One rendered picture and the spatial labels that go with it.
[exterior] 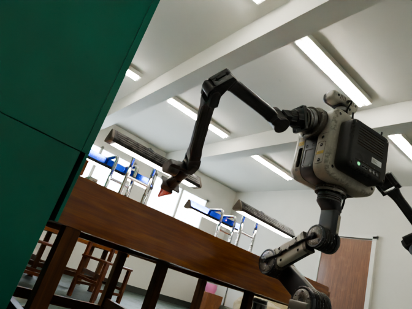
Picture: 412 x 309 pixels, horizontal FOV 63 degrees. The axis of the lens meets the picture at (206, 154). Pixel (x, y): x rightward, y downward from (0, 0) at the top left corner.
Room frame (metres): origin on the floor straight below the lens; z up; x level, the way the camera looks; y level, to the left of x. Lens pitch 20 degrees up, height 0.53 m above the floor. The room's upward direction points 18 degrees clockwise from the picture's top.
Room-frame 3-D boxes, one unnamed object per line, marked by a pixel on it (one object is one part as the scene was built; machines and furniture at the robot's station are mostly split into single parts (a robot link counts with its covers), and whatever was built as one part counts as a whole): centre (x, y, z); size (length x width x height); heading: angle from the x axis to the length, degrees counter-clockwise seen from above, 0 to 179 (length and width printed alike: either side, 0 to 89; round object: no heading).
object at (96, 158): (2.27, 0.56, 1.08); 0.62 x 0.08 x 0.07; 125
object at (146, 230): (1.83, -0.27, 0.67); 1.81 x 0.12 x 0.19; 125
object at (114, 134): (1.81, 0.24, 1.08); 0.62 x 0.08 x 0.07; 125
